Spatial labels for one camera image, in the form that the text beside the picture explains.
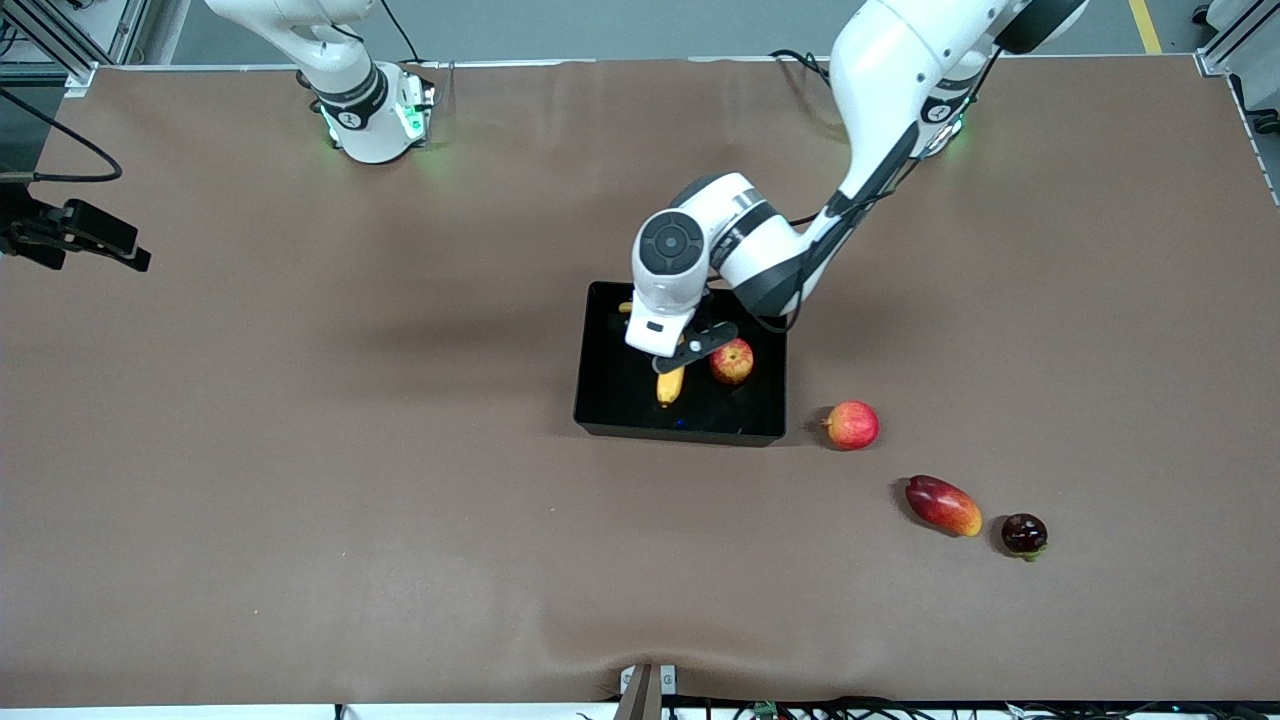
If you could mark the black plastic box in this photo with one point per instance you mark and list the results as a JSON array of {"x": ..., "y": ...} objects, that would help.
[{"x": 620, "y": 400}]

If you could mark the aluminium frame profile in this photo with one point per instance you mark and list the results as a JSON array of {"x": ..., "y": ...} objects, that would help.
[
  {"x": 1235, "y": 35},
  {"x": 70, "y": 40}
]

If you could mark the red yellow mango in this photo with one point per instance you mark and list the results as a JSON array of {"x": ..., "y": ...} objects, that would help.
[{"x": 943, "y": 505}]

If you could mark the red yellow apple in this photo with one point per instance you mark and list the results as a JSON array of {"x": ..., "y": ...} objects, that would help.
[{"x": 732, "y": 362}]

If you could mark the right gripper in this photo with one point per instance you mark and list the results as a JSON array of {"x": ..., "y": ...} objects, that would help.
[{"x": 28, "y": 229}]

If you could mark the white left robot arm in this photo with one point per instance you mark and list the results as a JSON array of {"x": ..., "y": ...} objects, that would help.
[{"x": 880, "y": 70}]

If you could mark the red apple left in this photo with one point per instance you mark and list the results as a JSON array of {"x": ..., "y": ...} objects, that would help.
[{"x": 852, "y": 425}]

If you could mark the yellow banana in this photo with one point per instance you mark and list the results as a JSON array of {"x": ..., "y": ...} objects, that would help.
[{"x": 670, "y": 388}]

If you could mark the brown table mat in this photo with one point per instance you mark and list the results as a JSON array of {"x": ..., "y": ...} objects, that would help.
[{"x": 400, "y": 400}]

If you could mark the metal table edge bracket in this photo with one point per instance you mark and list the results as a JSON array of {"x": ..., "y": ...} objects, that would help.
[{"x": 645, "y": 690}]

